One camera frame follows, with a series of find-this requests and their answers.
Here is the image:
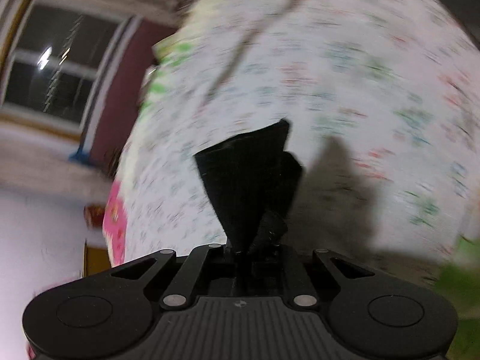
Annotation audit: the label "wooden cabinet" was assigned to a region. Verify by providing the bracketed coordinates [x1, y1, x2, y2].
[83, 245, 113, 276]

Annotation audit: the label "maroon bedsheet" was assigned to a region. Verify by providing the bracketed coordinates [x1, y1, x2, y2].
[88, 17, 177, 166]

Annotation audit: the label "window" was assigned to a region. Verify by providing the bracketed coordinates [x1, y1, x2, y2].
[0, 0, 139, 136]

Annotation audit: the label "blue plastic bag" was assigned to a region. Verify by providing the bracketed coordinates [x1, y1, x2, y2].
[69, 148, 92, 166]

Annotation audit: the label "black pants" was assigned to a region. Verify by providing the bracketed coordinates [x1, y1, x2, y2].
[193, 119, 304, 256]

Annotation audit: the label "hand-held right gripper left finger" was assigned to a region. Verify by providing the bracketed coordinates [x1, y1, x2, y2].
[110, 244, 238, 309]

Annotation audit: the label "red bag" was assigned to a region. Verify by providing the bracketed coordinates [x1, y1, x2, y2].
[83, 204, 107, 230]

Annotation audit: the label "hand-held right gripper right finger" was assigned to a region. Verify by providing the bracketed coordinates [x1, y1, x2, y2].
[247, 245, 376, 309]

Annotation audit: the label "white floral bedsheet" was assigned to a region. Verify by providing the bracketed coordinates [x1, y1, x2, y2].
[116, 0, 480, 271]

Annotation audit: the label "green cloth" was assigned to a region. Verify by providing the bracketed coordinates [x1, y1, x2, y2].
[437, 234, 480, 346]

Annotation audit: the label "cream pink cartoon quilt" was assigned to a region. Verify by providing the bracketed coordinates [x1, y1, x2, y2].
[101, 0, 211, 267]

